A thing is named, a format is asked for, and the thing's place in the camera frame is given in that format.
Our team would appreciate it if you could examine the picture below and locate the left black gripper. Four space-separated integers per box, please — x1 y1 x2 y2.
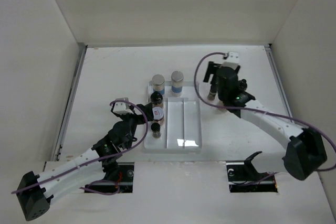
118 103 152 149

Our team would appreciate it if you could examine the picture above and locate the white-lid red-label jar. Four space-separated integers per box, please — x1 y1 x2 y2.
152 106 164 126

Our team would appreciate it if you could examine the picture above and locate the black-cap brown spice bottle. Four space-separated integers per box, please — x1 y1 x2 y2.
150 91 164 109

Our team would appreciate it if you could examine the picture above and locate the small black-cap spice bottle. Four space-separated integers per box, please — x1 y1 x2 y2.
151 122 161 138

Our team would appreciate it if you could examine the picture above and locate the silver-lid blue-label spice jar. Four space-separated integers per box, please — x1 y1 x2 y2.
152 74 165 95

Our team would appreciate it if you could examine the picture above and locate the black-cap cream sauce bottle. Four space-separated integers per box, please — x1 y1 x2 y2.
238 79 248 92

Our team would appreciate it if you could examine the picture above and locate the pink-lid small jar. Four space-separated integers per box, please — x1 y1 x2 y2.
217 108 227 113

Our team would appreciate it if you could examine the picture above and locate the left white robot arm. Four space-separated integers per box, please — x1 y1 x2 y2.
13 98 153 221

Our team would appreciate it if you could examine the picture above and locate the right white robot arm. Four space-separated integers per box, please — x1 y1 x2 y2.
204 61 327 180

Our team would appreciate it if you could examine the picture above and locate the white divided organizer tray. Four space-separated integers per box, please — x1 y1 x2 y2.
144 81 202 154

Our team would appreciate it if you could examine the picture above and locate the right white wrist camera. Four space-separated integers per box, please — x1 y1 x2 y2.
222 51 240 70

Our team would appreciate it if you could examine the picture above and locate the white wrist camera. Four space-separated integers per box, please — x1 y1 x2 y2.
222 51 240 70
110 98 132 116

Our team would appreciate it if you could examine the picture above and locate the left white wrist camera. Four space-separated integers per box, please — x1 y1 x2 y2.
110 98 132 116

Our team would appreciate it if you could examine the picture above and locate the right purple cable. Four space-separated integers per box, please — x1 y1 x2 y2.
194 52 336 171

